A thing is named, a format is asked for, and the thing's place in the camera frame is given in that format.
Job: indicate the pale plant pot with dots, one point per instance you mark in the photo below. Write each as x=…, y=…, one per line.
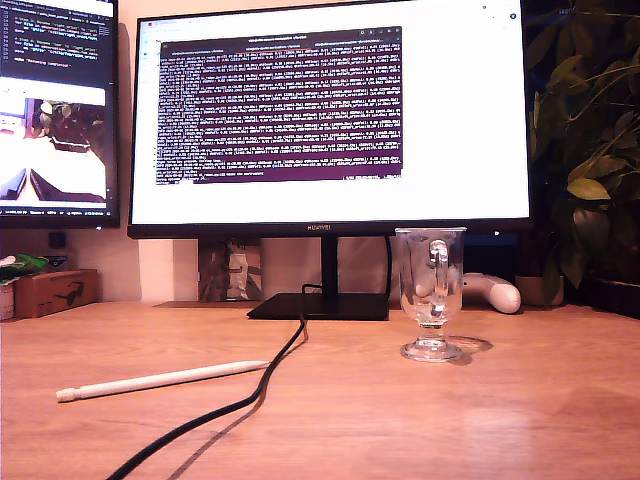
x=530, y=290

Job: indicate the black monitor showing code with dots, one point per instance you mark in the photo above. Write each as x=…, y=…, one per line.
x=60, y=50

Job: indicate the black planter box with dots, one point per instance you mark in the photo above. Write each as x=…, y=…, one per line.
x=610, y=297

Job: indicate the green leafy houseplant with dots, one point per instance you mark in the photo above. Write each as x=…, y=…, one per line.
x=590, y=187

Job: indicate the small footed glass cup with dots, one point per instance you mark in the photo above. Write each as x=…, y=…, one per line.
x=415, y=300

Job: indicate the white game controller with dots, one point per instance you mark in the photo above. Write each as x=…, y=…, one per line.
x=500, y=295

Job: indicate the large black Huawei monitor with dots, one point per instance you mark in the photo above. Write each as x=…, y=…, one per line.
x=450, y=125

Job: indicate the green and white packet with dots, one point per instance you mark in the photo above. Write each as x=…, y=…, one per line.
x=25, y=262

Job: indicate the white pen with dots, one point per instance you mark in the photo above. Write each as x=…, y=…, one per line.
x=150, y=381

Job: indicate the small black wall socket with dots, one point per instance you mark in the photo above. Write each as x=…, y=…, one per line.
x=57, y=240

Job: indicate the small white box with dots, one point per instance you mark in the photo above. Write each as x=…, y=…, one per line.
x=6, y=300

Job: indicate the brown cardboard box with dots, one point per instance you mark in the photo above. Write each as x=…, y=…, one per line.
x=50, y=295

